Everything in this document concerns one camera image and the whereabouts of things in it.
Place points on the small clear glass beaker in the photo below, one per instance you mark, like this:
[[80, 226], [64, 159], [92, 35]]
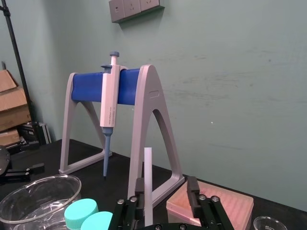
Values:
[[269, 224]]

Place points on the teal bottle cap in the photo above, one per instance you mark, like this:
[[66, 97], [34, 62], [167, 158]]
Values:
[[97, 221], [80, 213]]

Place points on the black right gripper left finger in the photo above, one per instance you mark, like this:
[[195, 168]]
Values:
[[130, 210]]

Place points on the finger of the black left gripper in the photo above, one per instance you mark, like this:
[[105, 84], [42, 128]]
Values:
[[26, 170]]

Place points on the grey pipette stand blue bar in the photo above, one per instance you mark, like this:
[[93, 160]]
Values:
[[148, 95]]

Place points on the pink pipette tip box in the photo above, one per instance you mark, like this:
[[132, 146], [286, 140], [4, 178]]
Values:
[[223, 206]]

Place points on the clear glass dish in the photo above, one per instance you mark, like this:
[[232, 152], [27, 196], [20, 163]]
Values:
[[36, 201]]

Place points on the white and blue pipette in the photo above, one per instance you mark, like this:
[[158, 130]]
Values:
[[109, 103]]

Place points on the brown cardboard box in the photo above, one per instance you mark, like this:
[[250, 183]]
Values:
[[14, 118], [10, 98]]

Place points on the black tripod pole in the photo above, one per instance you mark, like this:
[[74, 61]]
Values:
[[16, 57]]

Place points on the black table cloth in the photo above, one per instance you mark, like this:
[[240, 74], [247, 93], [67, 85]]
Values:
[[115, 167]]

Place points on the white stirring rod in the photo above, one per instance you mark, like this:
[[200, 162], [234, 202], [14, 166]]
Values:
[[148, 182]]

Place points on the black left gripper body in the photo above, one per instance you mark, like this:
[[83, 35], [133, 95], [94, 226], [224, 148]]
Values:
[[4, 160]]

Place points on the grey wall socket panel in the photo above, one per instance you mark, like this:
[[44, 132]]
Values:
[[134, 8]]

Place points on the black equipment case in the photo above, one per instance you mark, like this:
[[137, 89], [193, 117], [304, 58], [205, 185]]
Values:
[[36, 133]]

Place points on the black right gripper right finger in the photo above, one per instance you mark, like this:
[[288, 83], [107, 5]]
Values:
[[195, 201]]

